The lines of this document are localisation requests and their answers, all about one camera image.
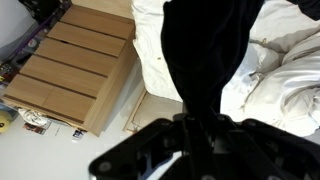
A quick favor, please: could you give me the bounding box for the wooden chest of drawers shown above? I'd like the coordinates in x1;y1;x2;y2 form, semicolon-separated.
3;5;137;136

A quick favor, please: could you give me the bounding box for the white rumpled duvet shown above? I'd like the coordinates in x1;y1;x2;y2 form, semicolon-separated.
221;0;320;137

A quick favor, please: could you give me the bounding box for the white bed mattress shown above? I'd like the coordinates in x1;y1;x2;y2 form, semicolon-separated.
131;0;182;102

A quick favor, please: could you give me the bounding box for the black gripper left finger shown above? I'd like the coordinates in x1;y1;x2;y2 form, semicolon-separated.
88;114;193;180

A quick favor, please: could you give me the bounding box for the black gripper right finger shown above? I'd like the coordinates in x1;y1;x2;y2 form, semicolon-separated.
214;114;320;180

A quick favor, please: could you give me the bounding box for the black sweater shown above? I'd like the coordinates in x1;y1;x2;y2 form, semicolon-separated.
161;0;264;116

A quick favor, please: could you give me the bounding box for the bee plush toy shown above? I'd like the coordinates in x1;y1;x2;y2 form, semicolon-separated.
0;110;13;133

